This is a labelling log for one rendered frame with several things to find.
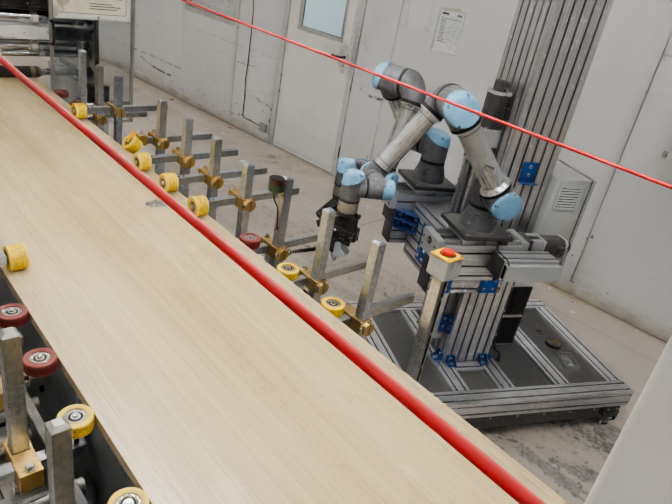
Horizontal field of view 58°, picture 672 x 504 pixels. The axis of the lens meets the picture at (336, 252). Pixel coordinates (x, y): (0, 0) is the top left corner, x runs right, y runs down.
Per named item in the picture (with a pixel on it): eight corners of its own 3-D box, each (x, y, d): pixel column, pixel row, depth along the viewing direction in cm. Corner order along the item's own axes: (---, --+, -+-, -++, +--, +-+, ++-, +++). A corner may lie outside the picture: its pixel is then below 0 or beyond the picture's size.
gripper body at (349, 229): (348, 248, 219) (354, 218, 213) (328, 240, 222) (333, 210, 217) (357, 242, 225) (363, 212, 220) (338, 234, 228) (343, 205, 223)
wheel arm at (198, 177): (262, 171, 287) (263, 164, 285) (266, 174, 285) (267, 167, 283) (165, 183, 255) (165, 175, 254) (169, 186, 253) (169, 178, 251)
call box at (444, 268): (439, 269, 180) (446, 246, 177) (457, 280, 176) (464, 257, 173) (424, 273, 176) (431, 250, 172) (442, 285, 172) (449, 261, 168)
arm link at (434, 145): (438, 165, 274) (445, 136, 268) (413, 155, 280) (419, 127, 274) (449, 160, 283) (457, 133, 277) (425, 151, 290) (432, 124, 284)
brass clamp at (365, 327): (348, 314, 216) (351, 302, 214) (374, 334, 207) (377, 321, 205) (335, 318, 212) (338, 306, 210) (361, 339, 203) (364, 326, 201)
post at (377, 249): (352, 355, 216) (379, 237, 195) (358, 361, 214) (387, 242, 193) (345, 358, 214) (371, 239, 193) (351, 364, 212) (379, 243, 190)
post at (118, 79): (119, 159, 341) (120, 73, 319) (122, 161, 338) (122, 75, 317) (113, 160, 338) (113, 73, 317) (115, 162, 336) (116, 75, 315)
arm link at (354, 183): (369, 176, 209) (345, 174, 207) (363, 205, 214) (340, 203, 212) (365, 168, 216) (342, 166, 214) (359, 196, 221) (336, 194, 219)
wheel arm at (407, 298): (406, 300, 231) (408, 290, 229) (412, 304, 229) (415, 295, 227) (319, 330, 203) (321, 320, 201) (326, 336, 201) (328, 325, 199)
